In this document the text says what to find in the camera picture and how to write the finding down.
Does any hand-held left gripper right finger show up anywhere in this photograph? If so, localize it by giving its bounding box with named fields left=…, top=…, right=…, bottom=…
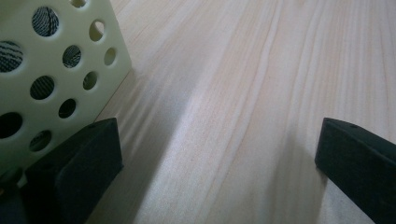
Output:
left=314, top=117, right=396, bottom=224

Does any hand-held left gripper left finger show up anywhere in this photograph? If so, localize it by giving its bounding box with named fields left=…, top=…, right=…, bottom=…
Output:
left=21, top=117, right=125, bottom=224

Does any cream perforated plastic basket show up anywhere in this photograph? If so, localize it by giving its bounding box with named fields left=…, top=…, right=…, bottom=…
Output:
left=0, top=0, right=133, bottom=185

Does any dark striped cloth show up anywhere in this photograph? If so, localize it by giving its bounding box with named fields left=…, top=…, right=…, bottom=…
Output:
left=0, top=7, right=82, bottom=100

